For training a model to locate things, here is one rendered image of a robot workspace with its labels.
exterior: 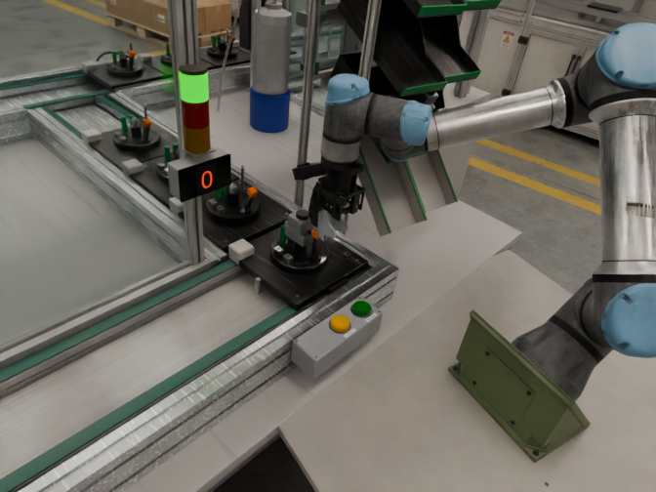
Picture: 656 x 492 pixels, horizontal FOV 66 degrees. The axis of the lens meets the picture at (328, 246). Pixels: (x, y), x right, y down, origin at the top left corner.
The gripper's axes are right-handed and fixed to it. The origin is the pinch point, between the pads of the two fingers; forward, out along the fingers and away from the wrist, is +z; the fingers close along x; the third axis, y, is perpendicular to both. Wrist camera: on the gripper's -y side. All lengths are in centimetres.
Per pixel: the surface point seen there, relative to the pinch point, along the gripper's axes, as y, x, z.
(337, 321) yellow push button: 14.7, -9.1, 10.1
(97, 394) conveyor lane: -5, -52, 16
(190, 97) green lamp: -16.4, -20.8, -29.9
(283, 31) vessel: -79, 59, -17
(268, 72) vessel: -82, 55, -3
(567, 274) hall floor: 18, 200, 107
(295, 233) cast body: -6.1, -2.2, 2.5
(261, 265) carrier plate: -9.5, -9.2, 10.3
